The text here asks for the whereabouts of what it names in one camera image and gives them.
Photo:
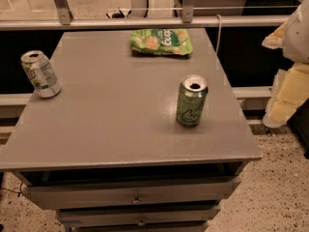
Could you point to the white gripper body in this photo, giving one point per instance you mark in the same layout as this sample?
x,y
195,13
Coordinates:
x,y
297,36

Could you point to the grey drawer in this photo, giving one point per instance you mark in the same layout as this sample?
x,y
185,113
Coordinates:
x,y
139,215
132,193

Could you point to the top grey drawer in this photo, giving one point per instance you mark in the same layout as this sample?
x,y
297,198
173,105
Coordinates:
x,y
132,193

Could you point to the grey metal railing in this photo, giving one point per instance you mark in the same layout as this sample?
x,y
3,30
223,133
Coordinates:
x,y
124,14

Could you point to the white and green soda can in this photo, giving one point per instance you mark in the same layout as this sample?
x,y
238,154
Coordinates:
x,y
40,73

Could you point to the grey drawer cabinet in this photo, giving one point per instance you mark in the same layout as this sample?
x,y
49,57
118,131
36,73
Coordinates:
x,y
115,121

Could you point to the green chip bag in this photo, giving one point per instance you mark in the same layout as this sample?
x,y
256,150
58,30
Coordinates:
x,y
161,42

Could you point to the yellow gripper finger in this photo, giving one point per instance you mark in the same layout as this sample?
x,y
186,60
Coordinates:
x,y
289,91
275,39

